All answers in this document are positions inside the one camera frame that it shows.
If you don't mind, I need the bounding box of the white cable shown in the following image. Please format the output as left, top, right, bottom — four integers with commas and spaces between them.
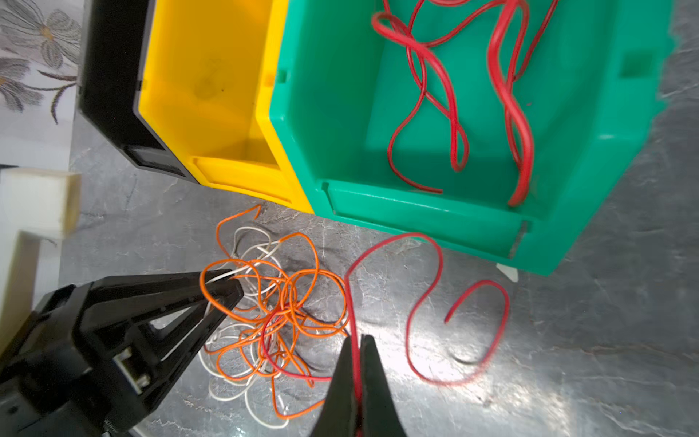
197, 225, 307, 431

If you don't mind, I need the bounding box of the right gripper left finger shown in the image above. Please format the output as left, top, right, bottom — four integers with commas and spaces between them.
311, 337, 362, 437

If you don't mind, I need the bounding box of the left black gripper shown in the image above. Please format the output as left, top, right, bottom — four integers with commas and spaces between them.
1, 271, 243, 436

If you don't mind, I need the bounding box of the green plastic bin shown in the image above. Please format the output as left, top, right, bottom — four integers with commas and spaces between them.
269, 1, 674, 275

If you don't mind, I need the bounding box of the small white scrap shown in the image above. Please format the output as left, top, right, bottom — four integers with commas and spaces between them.
496, 263, 519, 283

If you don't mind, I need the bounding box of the black plastic bin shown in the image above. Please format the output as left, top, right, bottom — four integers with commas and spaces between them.
76, 1, 196, 183

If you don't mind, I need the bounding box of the red cable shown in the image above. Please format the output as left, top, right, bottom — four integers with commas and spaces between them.
259, 232, 512, 405
370, 0, 561, 209

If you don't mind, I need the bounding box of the orange cable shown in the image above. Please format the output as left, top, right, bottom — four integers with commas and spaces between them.
198, 204, 351, 421

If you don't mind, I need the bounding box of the yellow plastic bin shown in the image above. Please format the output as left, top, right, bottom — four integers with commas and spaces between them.
135, 1, 313, 213

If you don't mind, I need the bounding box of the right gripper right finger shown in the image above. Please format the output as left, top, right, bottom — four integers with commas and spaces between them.
360, 335, 407, 437

